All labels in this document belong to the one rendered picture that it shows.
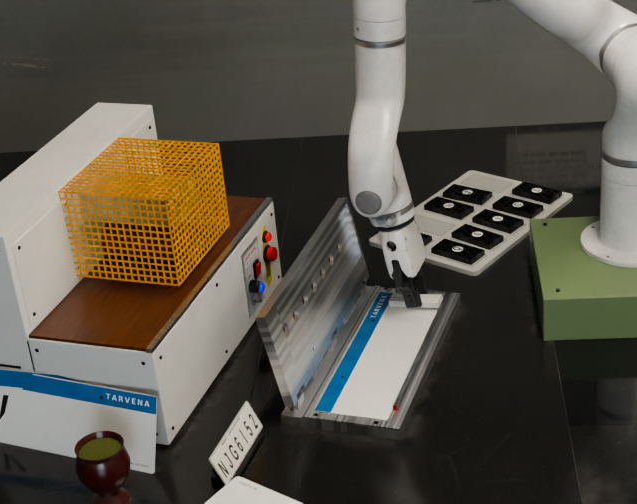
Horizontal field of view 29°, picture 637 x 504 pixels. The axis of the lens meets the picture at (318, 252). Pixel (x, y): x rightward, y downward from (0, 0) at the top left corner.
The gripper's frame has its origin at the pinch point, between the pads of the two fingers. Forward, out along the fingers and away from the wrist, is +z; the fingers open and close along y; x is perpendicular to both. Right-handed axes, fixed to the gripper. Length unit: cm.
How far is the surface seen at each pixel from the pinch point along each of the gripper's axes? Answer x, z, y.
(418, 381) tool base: -6.4, 4.0, -24.8
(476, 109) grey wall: 42, 40, 202
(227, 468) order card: 16, -1, -55
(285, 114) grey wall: 105, 25, 185
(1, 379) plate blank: 56, -18, -50
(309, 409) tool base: 9.2, 0.7, -36.4
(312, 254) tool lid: 11.4, -16.7, -13.3
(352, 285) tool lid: 10.4, -4.5, -3.3
